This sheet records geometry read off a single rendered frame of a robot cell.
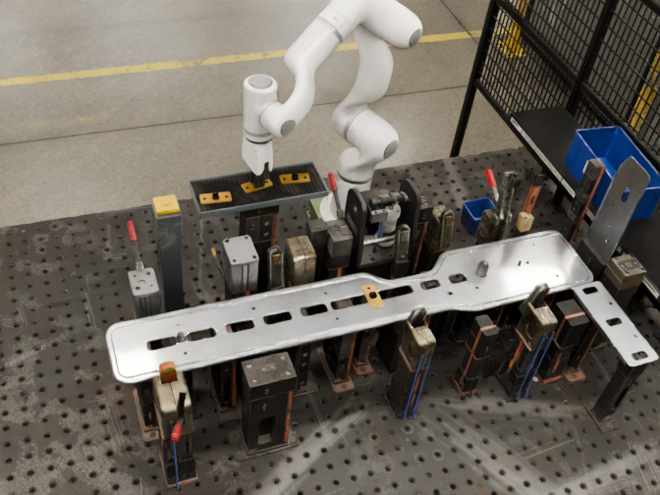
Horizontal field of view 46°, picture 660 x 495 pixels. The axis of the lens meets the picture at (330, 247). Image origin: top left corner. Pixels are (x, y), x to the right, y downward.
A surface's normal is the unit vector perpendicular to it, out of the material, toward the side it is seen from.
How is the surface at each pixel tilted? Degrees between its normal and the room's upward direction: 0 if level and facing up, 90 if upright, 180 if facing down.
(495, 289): 0
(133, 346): 0
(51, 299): 0
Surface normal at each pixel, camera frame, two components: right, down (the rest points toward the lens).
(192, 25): 0.10, -0.70
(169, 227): 0.34, 0.70
